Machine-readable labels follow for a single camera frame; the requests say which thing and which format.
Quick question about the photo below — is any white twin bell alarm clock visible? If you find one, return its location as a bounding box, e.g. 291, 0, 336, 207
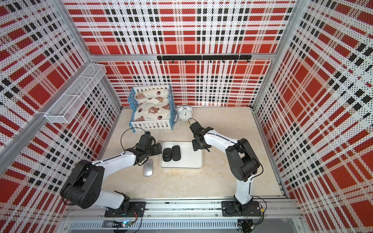
177, 105, 193, 121

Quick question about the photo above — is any white plastic storage tray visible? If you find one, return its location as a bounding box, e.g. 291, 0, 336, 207
159, 141, 203, 170

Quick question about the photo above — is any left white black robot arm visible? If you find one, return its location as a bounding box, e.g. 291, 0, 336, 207
60, 132, 162, 215

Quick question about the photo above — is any blue white toy crib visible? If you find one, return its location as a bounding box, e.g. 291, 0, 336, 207
128, 84, 177, 132

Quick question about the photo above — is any white wire mesh basket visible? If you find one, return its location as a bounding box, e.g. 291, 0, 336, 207
44, 63, 106, 124

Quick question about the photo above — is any black mouse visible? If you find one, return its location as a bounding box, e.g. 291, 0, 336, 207
172, 145, 181, 161
162, 148, 173, 162

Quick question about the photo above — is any black wall hook rail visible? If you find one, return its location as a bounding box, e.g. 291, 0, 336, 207
157, 55, 253, 62

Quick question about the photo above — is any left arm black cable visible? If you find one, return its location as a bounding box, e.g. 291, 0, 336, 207
120, 127, 147, 155

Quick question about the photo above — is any green circuit board with wires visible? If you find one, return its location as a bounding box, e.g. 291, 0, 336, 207
111, 209, 142, 233

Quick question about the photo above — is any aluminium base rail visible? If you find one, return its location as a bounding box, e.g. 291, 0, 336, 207
57, 197, 309, 233

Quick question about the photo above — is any bear print pillow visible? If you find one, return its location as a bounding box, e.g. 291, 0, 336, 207
135, 89, 169, 103

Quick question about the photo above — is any black connector under rail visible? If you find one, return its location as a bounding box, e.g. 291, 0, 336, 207
237, 196, 267, 233

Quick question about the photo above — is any bear print blanket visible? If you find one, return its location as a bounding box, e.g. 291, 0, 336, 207
134, 101, 171, 121

